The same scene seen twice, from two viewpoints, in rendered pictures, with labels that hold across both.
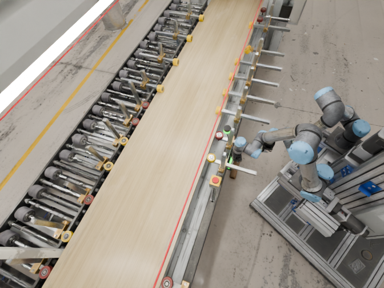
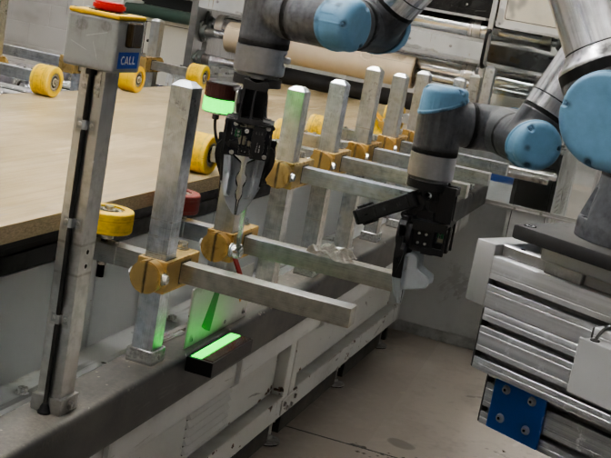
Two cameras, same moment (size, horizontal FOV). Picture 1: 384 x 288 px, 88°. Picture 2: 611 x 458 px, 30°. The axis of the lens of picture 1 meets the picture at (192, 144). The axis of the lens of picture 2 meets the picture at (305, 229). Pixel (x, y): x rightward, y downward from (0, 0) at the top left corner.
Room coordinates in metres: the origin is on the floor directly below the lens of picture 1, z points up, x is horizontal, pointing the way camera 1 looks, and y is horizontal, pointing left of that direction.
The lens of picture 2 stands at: (-1.01, -0.18, 1.29)
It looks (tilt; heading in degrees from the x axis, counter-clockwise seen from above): 12 degrees down; 351
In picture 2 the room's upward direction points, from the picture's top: 10 degrees clockwise
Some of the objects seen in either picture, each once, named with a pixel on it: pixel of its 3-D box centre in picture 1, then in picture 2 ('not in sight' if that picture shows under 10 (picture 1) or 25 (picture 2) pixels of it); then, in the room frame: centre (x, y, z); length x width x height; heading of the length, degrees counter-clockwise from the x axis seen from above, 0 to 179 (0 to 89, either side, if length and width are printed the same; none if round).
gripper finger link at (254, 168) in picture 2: not in sight; (249, 188); (0.65, -0.36, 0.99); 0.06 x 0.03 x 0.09; 173
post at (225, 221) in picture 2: (230, 143); (226, 227); (0.88, -0.36, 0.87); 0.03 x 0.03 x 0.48; 63
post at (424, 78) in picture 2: (256, 56); (408, 158); (2.00, -0.92, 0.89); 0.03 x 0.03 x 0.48; 63
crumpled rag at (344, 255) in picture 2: not in sight; (334, 249); (0.83, -0.54, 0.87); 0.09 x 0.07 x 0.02; 63
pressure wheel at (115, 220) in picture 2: (211, 159); (105, 241); (0.74, -0.16, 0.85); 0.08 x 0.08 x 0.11
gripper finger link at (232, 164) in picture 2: not in sight; (229, 184); (0.66, -0.33, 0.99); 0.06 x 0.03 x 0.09; 173
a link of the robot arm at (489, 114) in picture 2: not in sight; (502, 131); (0.76, -0.76, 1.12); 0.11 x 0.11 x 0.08; 3
